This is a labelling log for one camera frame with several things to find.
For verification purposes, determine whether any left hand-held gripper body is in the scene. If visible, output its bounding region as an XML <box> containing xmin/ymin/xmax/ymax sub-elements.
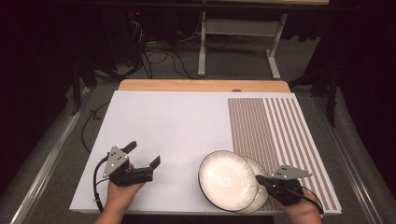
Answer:
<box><xmin>102</xmin><ymin>145</ymin><xmax>154</xmax><ymax>188</ymax></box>

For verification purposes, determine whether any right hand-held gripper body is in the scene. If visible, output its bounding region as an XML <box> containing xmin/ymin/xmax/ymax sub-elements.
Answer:
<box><xmin>264</xmin><ymin>164</ymin><xmax>313</xmax><ymax>207</ymax></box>

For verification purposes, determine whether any white dark-rimmed plate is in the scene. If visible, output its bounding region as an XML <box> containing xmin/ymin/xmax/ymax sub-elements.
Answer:
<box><xmin>197</xmin><ymin>149</ymin><xmax>259</xmax><ymax>213</ymax></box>
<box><xmin>236</xmin><ymin>155</ymin><xmax>270</xmax><ymax>215</ymax></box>

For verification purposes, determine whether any person's right hand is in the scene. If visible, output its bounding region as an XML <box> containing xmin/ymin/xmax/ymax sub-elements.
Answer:
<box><xmin>270</xmin><ymin>189</ymin><xmax>323</xmax><ymax>218</ymax></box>

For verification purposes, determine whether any person's left hand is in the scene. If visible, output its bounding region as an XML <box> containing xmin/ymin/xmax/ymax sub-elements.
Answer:
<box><xmin>106</xmin><ymin>180</ymin><xmax>146</xmax><ymax>208</ymax></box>

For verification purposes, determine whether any white board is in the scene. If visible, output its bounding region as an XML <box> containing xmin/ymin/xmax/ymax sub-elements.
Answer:
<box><xmin>68</xmin><ymin>90</ymin><xmax>343</xmax><ymax>216</ymax></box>

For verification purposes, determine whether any striped brown white placemat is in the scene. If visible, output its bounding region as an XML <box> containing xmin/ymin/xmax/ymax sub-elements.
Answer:
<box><xmin>227</xmin><ymin>97</ymin><xmax>340</xmax><ymax>213</ymax></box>

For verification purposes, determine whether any black stand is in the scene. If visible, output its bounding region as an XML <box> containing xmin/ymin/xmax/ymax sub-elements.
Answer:
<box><xmin>289</xmin><ymin>66</ymin><xmax>339</xmax><ymax>127</ymax></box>
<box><xmin>69</xmin><ymin>59</ymin><xmax>97</xmax><ymax>116</ymax></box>

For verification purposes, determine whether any wooden table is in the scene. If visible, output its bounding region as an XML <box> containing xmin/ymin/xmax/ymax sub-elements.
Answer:
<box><xmin>118</xmin><ymin>78</ymin><xmax>291</xmax><ymax>93</ymax></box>

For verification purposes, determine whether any black computer case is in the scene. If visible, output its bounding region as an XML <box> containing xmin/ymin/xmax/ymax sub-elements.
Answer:
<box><xmin>102</xmin><ymin>8</ymin><xmax>145</xmax><ymax>68</ymax></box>

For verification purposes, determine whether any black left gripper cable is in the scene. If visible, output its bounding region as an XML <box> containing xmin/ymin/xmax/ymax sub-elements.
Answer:
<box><xmin>92</xmin><ymin>153</ymin><xmax>110</xmax><ymax>214</ymax></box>

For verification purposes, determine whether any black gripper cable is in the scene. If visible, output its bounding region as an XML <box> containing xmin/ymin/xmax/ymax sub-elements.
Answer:
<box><xmin>292</xmin><ymin>186</ymin><xmax>325</xmax><ymax>216</ymax></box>
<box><xmin>92</xmin><ymin>153</ymin><xmax>110</xmax><ymax>214</ymax></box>

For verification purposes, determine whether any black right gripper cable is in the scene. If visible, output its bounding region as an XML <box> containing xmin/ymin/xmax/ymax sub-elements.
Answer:
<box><xmin>292</xmin><ymin>186</ymin><xmax>325</xmax><ymax>216</ymax></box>

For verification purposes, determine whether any black floor cable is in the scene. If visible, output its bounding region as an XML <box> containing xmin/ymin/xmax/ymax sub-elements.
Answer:
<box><xmin>81</xmin><ymin>101</ymin><xmax>111</xmax><ymax>155</ymax></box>

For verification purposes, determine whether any aluminium floor rail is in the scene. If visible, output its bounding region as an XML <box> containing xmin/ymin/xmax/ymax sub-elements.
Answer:
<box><xmin>312</xmin><ymin>96</ymin><xmax>390</xmax><ymax>224</ymax></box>
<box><xmin>10</xmin><ymin>88</ymin><xmax>94</xmax><ymax>224</ymax></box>

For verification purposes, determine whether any tangle of floor cables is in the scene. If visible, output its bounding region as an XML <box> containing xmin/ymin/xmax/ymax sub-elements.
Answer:
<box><xmin>130</xmin><ymin>18</ymin><xmax>200</xmax><ymax>80</ymax></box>

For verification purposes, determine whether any white metal desk frame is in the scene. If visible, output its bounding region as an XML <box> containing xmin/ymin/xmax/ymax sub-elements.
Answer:
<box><xmin>197</xmin><ymin>10</ymin><xmax>289</xmax><ymax>80</ymax></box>

